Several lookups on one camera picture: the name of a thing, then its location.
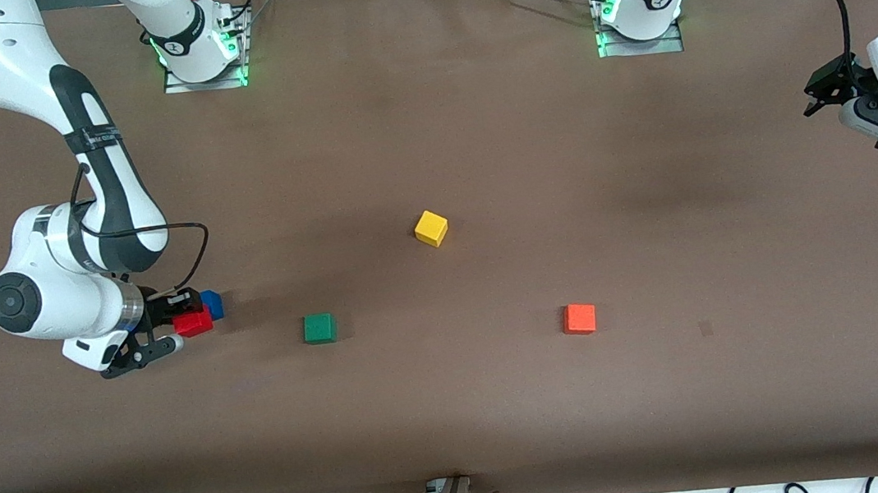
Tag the blue wooden block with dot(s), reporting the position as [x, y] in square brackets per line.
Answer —
[214, 305]

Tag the orange wooden block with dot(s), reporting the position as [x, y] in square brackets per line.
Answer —
[579, 319]

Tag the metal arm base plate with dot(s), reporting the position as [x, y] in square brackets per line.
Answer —
[615, 51]
[181, 87]

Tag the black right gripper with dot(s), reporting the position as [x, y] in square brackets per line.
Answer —
[158, 311]

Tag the small metal post bracket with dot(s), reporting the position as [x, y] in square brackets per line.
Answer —
[434, 491]

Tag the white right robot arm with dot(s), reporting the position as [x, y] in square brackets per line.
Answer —
[11, 47]

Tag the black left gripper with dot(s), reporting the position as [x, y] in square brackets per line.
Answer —
[841, 77]

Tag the yellow wooden block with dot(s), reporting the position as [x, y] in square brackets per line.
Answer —
[430, 228]

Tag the green wooden block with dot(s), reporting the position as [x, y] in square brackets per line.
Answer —
[319, 329]

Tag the red wooden block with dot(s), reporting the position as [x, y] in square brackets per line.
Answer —
[193, 324]

